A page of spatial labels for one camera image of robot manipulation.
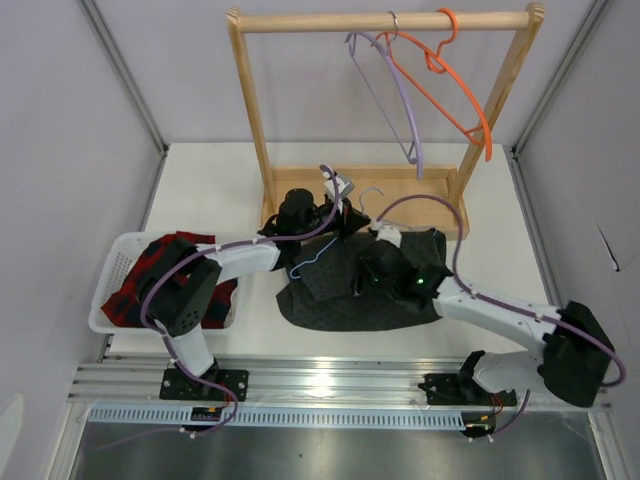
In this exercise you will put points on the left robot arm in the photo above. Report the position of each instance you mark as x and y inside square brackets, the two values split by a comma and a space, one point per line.
[176, 289]

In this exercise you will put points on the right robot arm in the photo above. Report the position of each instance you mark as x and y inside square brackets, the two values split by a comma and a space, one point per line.
[564, 349]

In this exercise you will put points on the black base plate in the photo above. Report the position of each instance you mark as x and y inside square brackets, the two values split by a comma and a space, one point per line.
[447, 389]
[175, 385]

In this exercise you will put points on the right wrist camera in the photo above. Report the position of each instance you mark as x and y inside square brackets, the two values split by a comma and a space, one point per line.
[387, 233]

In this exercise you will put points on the white plastic basket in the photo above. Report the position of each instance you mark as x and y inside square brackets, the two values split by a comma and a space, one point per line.
[112, 270]

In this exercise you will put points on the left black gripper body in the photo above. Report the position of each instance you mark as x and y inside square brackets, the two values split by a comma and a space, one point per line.
[318, 216]

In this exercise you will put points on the aluminium mounting rail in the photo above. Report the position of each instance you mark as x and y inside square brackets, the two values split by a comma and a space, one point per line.
[314, 382]

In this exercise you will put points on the purple plastic hanger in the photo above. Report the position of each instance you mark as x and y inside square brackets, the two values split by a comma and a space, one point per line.
[412, 151]

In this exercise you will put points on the dark grey dotted skirt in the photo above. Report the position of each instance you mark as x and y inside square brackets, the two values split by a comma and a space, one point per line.
[320, 296]

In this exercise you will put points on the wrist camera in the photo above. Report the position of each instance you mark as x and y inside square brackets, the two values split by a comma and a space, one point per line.
[387, 233]
[337, 186]

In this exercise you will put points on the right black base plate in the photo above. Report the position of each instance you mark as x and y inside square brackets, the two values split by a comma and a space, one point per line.
[447, 389]

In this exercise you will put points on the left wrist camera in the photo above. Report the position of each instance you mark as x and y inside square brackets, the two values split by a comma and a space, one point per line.
[337, 186]

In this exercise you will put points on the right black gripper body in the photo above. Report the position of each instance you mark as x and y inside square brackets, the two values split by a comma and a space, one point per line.
[365, 282]

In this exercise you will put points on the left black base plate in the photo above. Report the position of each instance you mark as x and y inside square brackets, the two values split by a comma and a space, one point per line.
[175, 385]

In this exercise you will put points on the wooden clothes rack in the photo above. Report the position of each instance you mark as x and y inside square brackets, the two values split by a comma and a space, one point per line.
[307, 105]

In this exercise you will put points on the red plaid garment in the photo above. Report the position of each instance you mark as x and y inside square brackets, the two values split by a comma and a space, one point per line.
[150, 260]

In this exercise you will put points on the white slotted cable duct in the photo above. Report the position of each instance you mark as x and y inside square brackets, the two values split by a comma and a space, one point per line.
[411, 419]

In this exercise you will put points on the orange plastic hanger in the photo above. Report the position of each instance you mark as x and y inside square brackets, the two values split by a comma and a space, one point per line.
[481, 135]

